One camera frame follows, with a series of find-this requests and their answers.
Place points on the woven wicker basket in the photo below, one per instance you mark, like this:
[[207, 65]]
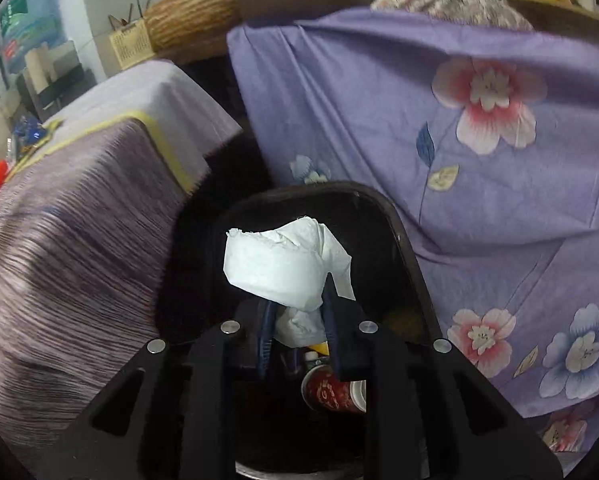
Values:
[[173, 24]]

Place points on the red cylindrical tea canister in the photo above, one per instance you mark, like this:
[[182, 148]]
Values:
[[322, 390]]

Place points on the purple floral cloth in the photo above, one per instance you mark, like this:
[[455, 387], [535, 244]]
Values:
[[487, 142]]

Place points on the blue foil wrapper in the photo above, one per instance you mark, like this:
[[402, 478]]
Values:
[[29, 132]]

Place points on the water dispenser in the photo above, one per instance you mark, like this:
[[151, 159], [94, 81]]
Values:
[[72, 79]]

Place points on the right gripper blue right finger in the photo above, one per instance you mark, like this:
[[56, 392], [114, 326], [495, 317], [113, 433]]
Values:
[[430, 413]]

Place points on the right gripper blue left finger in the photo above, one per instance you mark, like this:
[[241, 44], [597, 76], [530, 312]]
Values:
[[168, 413]]

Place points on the paper towel roll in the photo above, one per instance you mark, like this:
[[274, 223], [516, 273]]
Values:
[[40, 69]]

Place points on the yellow foam fruit net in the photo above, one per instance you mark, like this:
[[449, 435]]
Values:
[[322, 348]]

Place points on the beige chopstick holder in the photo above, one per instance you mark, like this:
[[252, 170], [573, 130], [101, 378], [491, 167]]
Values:
[[131, 44]]

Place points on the purple striped tablecloth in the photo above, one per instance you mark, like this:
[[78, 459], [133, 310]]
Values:
[[85, 230]]

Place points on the black trash bin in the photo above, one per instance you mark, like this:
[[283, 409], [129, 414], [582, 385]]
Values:
[[278, 435]]

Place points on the patterned floral cloth cover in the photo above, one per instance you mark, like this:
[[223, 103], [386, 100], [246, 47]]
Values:
[[491, 13]]

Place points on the white tissue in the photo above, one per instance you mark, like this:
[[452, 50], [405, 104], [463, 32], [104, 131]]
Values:
[[289, 266]]

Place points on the blue water jug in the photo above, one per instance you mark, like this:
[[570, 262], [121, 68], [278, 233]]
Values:
[[26, 25]]

